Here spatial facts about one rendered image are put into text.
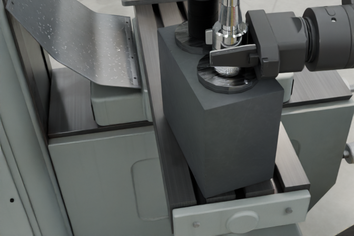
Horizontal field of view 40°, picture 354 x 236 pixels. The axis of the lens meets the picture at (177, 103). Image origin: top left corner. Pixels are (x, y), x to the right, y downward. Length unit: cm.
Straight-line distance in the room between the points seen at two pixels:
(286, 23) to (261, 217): 32
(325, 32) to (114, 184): 83
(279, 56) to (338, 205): 140
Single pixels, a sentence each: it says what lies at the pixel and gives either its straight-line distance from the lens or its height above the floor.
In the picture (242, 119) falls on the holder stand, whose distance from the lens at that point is 69.
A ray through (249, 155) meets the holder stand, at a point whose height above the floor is 98.
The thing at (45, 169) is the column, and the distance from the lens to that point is 126.
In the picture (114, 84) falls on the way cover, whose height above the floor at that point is 85.
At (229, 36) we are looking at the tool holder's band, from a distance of 64.
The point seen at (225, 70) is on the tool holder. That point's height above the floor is 111.
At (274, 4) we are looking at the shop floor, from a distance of 313.
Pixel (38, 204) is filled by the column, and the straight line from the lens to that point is 131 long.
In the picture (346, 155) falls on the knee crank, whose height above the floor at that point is 49.
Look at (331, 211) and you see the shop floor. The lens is 196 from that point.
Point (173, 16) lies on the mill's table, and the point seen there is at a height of 90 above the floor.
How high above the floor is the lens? 152
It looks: 40 degrees down
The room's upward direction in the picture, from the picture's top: 3 degrees counter-clockwise
